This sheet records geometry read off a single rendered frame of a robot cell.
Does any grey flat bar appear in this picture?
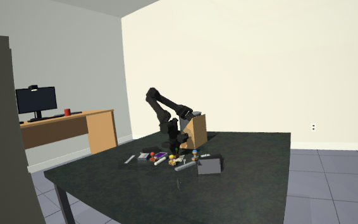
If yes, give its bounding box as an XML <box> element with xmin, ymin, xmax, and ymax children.
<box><xmin>175</xmin><ymin>161</ymin><xmax>196</xmax><ymax>171</ymax></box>

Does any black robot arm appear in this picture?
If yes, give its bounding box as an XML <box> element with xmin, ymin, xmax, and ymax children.
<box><xmin>146</xmin><ymin>87</ymin><xmax>195</xmax><ymax>144</ymax></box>

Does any red stamp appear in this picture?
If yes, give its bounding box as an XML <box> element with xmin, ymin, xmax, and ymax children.
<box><xmin>150</xmin><ymin>152</ymin><xmax>157</xmax><ymax>163</ymax></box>

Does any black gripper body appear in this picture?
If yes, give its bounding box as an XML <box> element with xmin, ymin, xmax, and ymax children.
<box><xmin>161</xmin><ymin>130</ymin><xmax>180</xmax><ymax>148</ymax></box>

